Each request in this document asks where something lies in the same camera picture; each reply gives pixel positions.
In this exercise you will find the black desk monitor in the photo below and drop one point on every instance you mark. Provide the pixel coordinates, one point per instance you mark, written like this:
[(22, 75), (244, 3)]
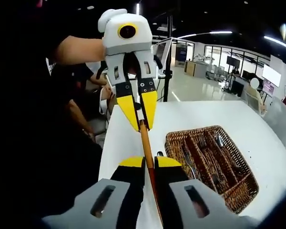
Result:
[(246, 75)]

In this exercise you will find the steel spoon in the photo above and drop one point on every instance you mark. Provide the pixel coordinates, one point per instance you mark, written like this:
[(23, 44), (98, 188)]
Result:
[(236, 167), (218, 140)]

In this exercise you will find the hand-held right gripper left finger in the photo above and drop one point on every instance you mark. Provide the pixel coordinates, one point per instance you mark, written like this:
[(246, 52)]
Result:
[(105, 202)]

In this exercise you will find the person's black clothed body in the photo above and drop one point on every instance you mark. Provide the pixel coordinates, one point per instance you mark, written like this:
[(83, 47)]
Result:
[(26, 131)]

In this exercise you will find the white laptop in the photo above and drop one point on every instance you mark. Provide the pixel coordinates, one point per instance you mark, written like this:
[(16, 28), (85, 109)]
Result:
[(160, 47)]

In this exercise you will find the monitor with pink picture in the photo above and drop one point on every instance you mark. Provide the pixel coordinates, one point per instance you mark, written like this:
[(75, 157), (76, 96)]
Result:
[(268, 89)]

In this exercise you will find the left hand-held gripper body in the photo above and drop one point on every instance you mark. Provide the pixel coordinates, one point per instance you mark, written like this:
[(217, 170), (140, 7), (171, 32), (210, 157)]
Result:
[(126, 40)]

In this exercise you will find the brown wicker storage tray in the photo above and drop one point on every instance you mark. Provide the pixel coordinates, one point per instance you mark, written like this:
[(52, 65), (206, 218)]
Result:
[(243, 190)]

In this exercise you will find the white chair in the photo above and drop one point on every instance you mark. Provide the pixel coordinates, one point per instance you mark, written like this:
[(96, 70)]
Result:
[(278, 119)]

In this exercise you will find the dark blue standing banner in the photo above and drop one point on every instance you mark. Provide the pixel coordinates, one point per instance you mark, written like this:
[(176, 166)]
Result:
[(181, 53)]

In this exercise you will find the ceiling light strip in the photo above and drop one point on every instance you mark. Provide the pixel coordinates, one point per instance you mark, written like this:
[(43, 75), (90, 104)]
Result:
[(137, 8), (219, 32), (278, 43)]

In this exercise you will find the light wooden counter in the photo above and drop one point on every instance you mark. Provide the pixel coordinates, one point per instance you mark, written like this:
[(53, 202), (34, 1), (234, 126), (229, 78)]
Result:
[(195, 69)]

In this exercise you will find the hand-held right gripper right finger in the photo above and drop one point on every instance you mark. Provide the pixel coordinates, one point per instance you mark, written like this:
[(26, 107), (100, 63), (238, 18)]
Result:
[(178, 202)]

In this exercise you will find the white display screen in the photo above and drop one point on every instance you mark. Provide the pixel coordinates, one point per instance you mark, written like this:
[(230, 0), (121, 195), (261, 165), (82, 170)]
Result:
[(271, 74)]

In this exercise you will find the brown wooden chopstick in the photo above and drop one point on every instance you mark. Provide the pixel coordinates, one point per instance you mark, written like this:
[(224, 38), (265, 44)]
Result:
[(146, 145)]

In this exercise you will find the black monitor on stand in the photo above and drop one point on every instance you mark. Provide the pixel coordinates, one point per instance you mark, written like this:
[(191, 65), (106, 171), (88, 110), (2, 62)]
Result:
[(233, 62)]

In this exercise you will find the black tripod stand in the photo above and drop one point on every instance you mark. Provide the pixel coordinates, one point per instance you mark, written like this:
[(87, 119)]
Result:
[(168, 71)]

